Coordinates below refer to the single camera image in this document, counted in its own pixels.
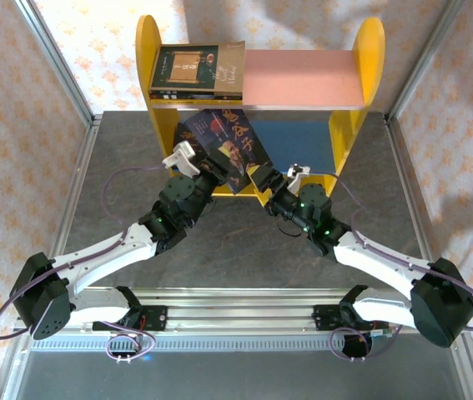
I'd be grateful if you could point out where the dark blue portrait book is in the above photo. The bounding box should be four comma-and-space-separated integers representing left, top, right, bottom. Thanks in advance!
172, 123, 204, 168
184, 107, 274, 196

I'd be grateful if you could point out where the black wolf eyes book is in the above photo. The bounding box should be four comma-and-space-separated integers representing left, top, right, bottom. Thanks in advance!
148, 88, 244, 102

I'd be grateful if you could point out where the tan scroll cover book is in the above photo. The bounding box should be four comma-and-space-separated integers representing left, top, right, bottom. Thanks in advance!
148, 40, 248, 95

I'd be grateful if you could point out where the yellow cartoon book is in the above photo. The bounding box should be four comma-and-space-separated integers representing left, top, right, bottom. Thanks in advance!
151, 97, 244, 106

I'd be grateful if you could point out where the yellow pink blue bookshelf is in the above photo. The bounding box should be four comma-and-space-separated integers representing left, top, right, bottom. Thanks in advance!
134, 14, 386, 197

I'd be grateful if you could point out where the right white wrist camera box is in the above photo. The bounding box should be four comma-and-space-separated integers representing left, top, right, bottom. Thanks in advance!
285, 162, 313, 189

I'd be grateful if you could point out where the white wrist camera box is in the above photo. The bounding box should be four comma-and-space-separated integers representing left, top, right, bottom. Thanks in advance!
162, 140, 203, 179
285, 162, 313, 189

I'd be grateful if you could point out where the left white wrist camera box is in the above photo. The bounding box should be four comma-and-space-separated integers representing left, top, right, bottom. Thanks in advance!
162, 140, 203, 179

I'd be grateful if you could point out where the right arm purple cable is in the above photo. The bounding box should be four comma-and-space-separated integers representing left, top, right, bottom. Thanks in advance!
306, 170, 473, 363

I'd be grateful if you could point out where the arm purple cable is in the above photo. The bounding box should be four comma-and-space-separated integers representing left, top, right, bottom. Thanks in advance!
306, 170, 473, 363
0, 162, 169, 360

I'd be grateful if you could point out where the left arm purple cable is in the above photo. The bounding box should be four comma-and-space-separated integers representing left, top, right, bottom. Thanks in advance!
0, 162, 169, 360

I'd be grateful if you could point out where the aluminium side rail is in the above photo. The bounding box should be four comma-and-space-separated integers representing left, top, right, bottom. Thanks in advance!
23, 111, 104, 301
384, 111, 450, 301

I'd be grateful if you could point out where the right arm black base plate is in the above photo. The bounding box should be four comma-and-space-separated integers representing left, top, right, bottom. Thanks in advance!
313, 303, 389, 333

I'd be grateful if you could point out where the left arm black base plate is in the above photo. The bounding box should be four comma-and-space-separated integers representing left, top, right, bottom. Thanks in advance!
93, 305, 169, 333

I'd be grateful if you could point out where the aluminium rail frame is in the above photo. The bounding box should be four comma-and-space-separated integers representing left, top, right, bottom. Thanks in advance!
13, 286, 469, 334

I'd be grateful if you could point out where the grey slotted cable duct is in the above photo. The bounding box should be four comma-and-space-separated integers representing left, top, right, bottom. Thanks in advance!
27, 336, 456, 353

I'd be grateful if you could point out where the aluminium corner post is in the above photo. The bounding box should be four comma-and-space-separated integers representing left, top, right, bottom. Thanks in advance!
385, 0, 469, 122
13, 0, 95, 126

